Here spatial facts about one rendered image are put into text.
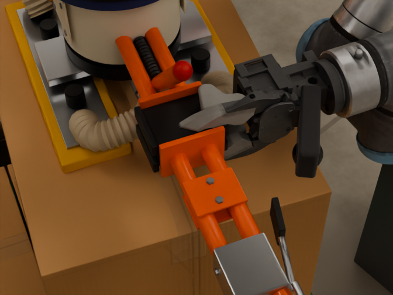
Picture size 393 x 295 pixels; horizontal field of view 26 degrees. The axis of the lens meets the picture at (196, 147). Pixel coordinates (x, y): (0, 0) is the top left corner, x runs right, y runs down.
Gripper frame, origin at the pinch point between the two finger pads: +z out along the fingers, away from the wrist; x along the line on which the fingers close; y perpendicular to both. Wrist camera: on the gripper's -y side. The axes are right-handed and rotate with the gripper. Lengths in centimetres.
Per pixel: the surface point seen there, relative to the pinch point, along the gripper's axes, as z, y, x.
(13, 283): 26, 28, -66
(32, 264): 22, 31, -66
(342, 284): -53, 26, -120
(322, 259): -52, 35, -120
